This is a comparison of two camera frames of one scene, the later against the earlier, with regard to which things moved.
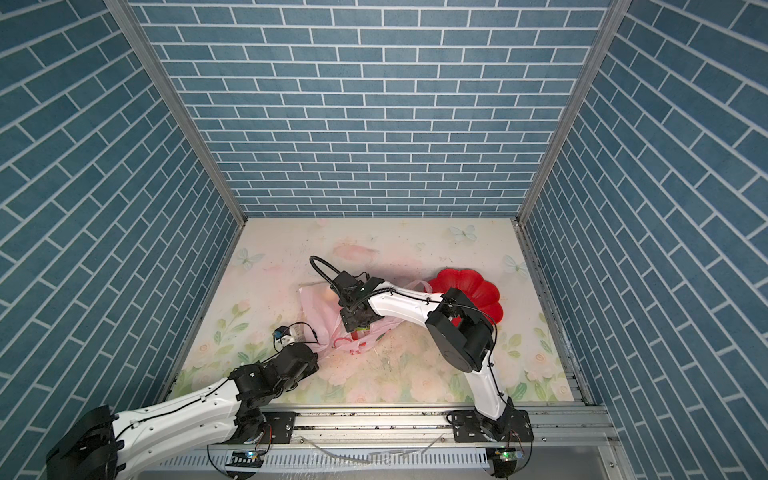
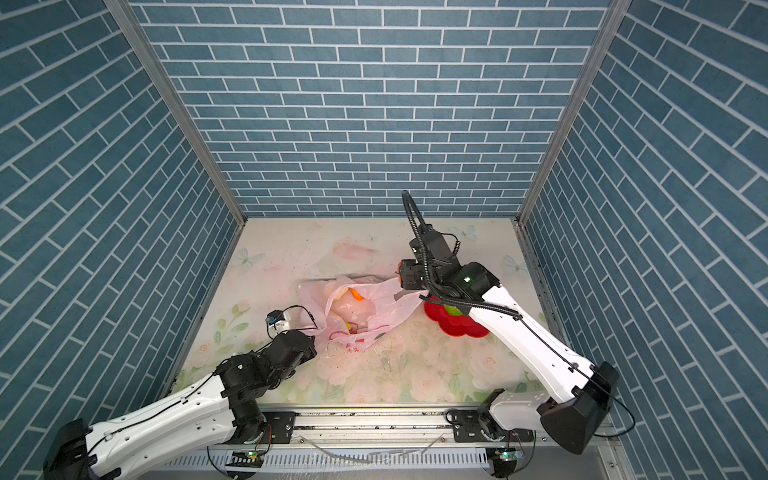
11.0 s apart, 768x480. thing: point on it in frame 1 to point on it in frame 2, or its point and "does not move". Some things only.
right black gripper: (348, 320) to (409, 268)
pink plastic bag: (323, 316) does not move
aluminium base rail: (555, 427) does not move
